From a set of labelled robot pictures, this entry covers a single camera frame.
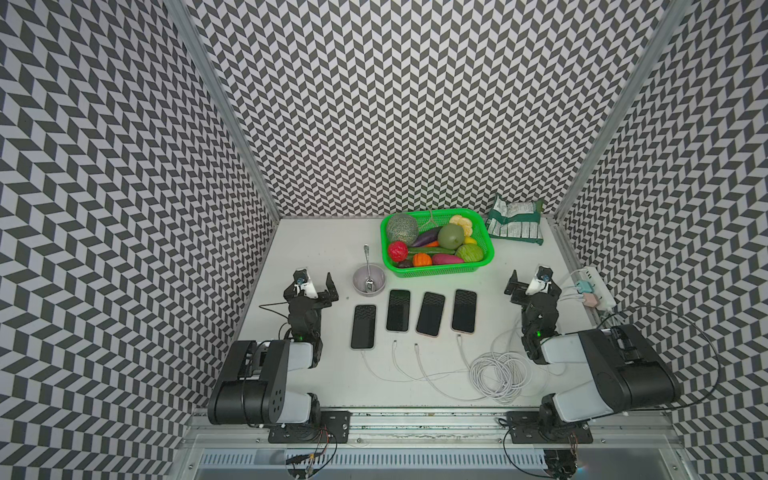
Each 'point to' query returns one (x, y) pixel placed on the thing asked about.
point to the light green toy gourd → (470, 253)
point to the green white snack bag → (517, 221)
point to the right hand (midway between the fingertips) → (530, 278)
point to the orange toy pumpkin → (422, 259)
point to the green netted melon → (402, 227)
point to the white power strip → (605, 298)
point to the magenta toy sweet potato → (442, 259)
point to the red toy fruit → (398, 251)
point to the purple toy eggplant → (427, 237)
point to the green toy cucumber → (413, 250)
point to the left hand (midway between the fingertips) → (314, 277)
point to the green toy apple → (450, 236)
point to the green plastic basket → (439, 217)
